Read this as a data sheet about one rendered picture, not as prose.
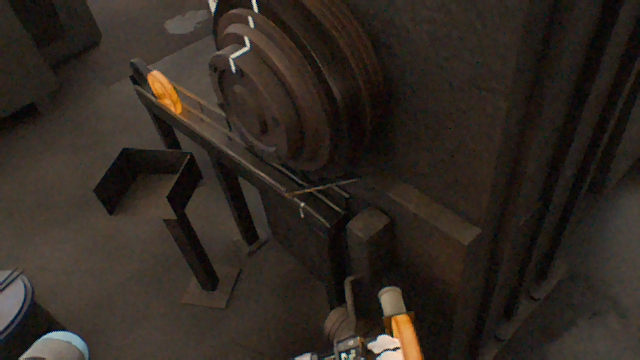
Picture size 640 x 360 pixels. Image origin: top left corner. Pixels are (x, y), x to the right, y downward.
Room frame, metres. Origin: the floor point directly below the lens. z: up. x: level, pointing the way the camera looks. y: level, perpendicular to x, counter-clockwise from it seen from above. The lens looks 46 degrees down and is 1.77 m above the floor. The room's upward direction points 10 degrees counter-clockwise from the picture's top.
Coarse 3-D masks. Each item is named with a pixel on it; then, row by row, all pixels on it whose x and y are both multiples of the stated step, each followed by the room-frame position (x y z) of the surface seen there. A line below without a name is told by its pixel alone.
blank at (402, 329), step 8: (392, 320) 0.51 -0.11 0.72; (400, 320) 0.49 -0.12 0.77; (408, 320) 0.48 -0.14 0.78; (400, 328) 0.46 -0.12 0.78; (408, 328) 0.46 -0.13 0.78; (400, 336) 0.45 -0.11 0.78; (408, 336) 0.44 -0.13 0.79; (400, 344) 0.44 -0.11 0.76; (408, 344) 0.43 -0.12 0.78; (416, 344) 0.42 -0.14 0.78; (408, 352) 0.41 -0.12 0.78; (416, 352) 0.41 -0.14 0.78
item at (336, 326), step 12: (336, 312) 0.66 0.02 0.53; (360, 312) 0.66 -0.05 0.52; (324, 324) 0.65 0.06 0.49; (336, 324) 0.63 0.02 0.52; (348, 324) 0.62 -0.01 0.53; (360, 324) 0.61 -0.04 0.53; (372, 324) 0.61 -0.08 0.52; (336, 336) 0.60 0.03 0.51; (360, 336) 0.58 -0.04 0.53; (372, 336) 0.57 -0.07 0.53
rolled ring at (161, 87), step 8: (152, 72) 1.70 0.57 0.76; (160, 72) 1.68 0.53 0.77; (152, 80) 1.69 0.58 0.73; (160, 80) 1.64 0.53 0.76; (152, 88) 1.73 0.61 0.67; (160, 88) 1.73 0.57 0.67; (168, 88) 1.61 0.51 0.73; (160, 96) 1.71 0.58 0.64; (168, 96) 1.60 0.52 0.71; (176, 96) 1.61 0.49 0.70; (168, 104) 1.68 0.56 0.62; (176, 104) 1.60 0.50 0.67
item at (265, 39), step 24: (240, 24) 0.94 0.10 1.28; (264, 24) 0.88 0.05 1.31; (264, 48) 0.85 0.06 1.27; (288, 48) 0.82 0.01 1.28; (288, 72) 0.81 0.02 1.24; (312, 72) 0.79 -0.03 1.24; (312, 96) 0.77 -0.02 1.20; (312, 120) 0.77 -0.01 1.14; (312, 144) 0.77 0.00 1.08; (312, 168) 0.81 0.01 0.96
